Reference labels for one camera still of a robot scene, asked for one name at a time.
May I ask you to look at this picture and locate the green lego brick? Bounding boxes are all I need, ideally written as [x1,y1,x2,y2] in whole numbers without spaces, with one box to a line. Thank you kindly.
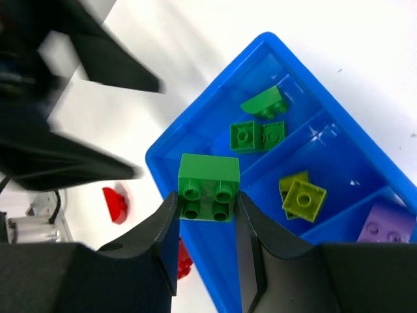
[178,153,240,222]

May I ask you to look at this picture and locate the yellow printed lego brick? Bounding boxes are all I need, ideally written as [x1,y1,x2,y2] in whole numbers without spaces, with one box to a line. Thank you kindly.
[278,171,327,223]

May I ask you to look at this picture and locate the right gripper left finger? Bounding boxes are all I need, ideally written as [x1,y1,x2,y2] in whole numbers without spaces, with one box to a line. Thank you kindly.
[1,192,179,312]

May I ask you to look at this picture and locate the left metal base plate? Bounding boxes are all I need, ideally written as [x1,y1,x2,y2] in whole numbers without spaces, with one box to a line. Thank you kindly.
[1,190,73,244]

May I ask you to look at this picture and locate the yellow green lego pair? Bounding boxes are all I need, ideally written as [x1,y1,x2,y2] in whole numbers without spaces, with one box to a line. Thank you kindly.
[230,121,286,154]

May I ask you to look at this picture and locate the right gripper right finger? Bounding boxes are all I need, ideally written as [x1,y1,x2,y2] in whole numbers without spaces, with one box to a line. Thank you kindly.
[235,192,416,312]

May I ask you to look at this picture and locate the purple round lego brick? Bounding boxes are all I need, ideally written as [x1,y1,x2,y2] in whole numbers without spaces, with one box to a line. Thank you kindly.
[357,203,416,243]

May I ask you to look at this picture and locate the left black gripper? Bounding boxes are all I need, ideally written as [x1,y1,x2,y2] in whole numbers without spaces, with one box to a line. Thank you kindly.
[1,1,161,192]

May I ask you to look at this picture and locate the blue compartment tray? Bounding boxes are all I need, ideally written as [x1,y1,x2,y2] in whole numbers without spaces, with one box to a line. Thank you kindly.
[146,33,416,312]

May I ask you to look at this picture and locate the red half round lego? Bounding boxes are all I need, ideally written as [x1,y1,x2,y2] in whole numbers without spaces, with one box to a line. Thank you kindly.
[102,187,128,225]

